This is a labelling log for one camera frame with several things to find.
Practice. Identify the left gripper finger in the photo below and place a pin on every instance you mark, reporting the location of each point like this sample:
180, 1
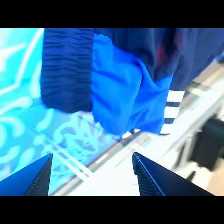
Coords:
31, 180

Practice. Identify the navy blue white-striped garment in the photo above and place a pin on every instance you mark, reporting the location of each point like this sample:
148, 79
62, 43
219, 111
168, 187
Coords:
116, 83

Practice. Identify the silver frame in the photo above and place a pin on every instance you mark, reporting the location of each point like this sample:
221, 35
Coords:
188, 121

